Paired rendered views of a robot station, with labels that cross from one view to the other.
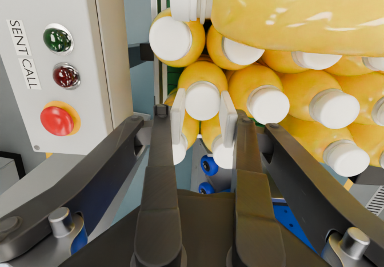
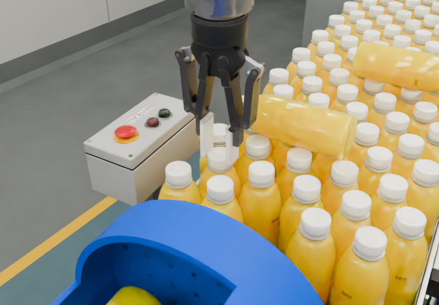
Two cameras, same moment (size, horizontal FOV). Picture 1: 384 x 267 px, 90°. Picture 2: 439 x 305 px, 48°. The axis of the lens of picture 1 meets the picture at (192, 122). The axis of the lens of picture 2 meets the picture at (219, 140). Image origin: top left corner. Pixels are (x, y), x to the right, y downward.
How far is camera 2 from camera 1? 72 cm
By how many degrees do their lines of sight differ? 77
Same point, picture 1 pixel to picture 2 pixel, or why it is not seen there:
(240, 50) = (253, 142)
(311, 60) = (291, 155)
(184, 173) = not seen: outside the picture
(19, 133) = not seen: outside the picture
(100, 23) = (185, 127)
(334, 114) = (303, 181)
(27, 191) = not seen: outside the picture
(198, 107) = (216, 153)
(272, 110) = (262, 168)
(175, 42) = (221, 130)
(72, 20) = (178, 113)
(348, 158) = (313, 211)
